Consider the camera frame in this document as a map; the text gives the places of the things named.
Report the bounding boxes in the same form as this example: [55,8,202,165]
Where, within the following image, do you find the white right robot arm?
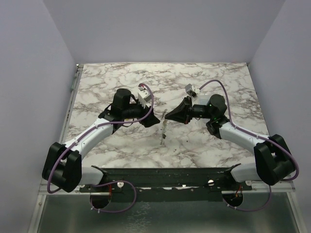
[165,94,295,190]

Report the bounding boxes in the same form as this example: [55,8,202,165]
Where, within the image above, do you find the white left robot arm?
[42,83,160,194]

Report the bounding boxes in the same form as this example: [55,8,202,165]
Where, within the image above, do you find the clear plastic box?
[194,94,211,105]

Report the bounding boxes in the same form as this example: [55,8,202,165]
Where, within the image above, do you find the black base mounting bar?
[79,167,251,203]

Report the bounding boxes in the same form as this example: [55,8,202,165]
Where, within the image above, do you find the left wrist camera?
[138,89,151,108]

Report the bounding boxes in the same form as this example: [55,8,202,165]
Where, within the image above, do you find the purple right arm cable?
[199,80,300,182]

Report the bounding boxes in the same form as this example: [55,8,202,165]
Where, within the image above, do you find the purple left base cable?
[90,181,136,214]

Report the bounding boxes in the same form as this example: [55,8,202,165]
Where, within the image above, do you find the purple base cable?
[90,181,136,214]
[227,184,272,211]

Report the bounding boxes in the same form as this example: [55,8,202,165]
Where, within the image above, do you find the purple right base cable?
[227,184,272,211]

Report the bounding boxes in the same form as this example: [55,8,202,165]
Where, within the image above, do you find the aluminium table edge rail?
[27,64,84,233]

